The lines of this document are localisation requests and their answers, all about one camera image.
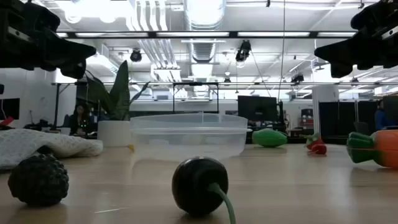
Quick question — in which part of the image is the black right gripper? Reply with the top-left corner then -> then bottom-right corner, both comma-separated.
313,0 -> 398,79

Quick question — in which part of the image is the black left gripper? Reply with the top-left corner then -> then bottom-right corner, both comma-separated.
0,0 -> 98,80

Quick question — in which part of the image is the red toy radish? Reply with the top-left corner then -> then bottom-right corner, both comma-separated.
303,133 -> 328,156

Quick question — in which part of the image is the orange toy carrot green top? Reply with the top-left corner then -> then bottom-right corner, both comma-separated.
346,129 -> 398,169

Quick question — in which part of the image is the green toy produce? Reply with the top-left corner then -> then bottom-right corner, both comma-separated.
251,128 -> 289,148

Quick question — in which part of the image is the clear plastic tupperware container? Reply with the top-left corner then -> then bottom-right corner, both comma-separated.
129,113 -> 253,162

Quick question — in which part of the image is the white column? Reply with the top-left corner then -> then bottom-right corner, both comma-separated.
312,85 -> 340,135

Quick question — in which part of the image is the black room partition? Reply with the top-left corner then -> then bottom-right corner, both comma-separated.
318,100 -> 379,139

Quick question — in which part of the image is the snake plant in white pot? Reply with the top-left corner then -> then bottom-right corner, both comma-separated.
83,60 -> 150,147

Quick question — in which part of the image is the person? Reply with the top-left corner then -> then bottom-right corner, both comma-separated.
374,99 -> 393,131
68,102 -> 94,137

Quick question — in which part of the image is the grey knitted cloth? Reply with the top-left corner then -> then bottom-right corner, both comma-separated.
0,128 -> 104,170

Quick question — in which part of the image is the black computer monitor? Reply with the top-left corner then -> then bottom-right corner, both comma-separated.
238,95 -> 278,123

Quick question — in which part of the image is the black overhead beam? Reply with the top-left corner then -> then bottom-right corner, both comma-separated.
55,30 -> 358,39

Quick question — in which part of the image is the dark toy blackberry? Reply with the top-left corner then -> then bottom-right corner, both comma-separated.
7,154 -> 70,207

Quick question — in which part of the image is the dark toy cherry green stem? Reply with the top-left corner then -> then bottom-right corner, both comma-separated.
171,156 -> 237,224

